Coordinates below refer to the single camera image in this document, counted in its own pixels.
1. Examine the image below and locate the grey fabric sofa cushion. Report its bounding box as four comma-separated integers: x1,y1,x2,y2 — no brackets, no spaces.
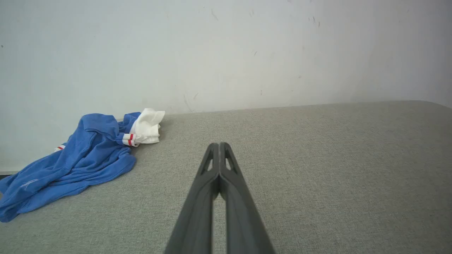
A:
0,100,452,254

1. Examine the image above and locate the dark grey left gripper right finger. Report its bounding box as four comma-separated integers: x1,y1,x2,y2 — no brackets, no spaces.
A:
220,142,276,254

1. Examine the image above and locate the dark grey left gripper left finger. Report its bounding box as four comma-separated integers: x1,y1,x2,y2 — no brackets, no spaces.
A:
164,143,220,254

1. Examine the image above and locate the blue white Lakers jersey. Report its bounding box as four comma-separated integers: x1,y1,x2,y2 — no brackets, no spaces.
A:
0,108,166,223

